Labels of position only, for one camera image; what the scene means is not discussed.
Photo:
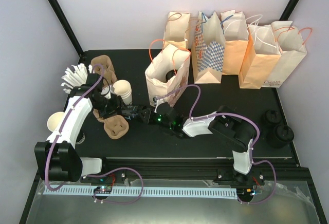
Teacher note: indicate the Cream Bear paper bag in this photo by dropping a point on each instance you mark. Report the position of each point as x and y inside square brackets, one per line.
[168, 59]

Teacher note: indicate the white wrapped straws bundle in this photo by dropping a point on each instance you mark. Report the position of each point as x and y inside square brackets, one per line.
[76, 77]

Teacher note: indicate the pale blue cable duct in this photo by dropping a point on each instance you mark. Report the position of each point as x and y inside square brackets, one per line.
[136, 191]

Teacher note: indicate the blue checkered paper bag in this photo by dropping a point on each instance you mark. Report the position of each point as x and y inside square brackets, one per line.
[208, 50]

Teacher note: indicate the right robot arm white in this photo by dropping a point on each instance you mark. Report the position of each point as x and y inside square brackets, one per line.
[238, 132]

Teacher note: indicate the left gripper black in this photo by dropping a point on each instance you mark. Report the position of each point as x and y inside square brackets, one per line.
[117, 106]

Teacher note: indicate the orange bag behind right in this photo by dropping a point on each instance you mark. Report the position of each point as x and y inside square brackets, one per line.
[261, 55]

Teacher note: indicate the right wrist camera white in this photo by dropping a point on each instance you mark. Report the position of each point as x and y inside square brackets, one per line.
[158, 101]

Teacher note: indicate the orange bag white handles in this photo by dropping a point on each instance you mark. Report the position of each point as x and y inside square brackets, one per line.
[236, 40]

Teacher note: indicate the plain beige paper bag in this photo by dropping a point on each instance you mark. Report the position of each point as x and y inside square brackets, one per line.
[177, 30]

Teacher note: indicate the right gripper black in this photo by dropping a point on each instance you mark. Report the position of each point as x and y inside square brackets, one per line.
[147, 119]

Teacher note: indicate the back pulp cup carrier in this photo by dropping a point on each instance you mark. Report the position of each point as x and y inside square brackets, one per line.
[109, 72]

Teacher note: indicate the right Cream Bear bag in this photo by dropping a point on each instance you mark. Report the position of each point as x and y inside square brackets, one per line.
[292, 46]

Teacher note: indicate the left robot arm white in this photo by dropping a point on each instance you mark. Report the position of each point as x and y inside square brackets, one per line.
[56, 157]

